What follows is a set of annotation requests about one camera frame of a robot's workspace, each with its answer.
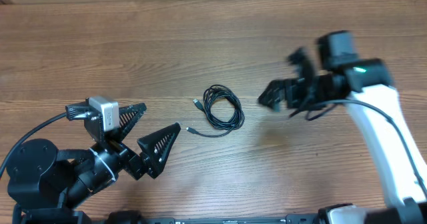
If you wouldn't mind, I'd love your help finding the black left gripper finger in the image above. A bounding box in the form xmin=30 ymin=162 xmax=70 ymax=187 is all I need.
xmin=137 ymin=123 xmax=181 ymax=179
xmin=115 ymin=103 xmax=147 ymax=141

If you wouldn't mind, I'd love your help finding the black usb cable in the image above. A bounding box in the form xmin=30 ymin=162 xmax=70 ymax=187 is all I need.
xmin=185 ymin=84 xmax=246 ymax=139

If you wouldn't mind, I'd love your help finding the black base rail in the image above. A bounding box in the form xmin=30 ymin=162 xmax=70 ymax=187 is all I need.
xmin=101 ymin=213 xmax=319 ymax=224

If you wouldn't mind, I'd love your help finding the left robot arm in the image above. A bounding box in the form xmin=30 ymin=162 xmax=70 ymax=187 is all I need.
xmin=1 ymin=96 xmax=181 ymax=223

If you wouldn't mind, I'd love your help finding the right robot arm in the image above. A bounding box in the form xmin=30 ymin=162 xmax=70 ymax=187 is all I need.
xmin=258 ymin=31 xmax=426 ymax=223

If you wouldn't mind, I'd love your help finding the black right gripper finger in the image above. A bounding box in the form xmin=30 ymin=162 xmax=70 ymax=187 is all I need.
xmin=287 ymin=47 xmax=316 ymax=81
xmin=258 ymin=79 xmax=286 ymax=111

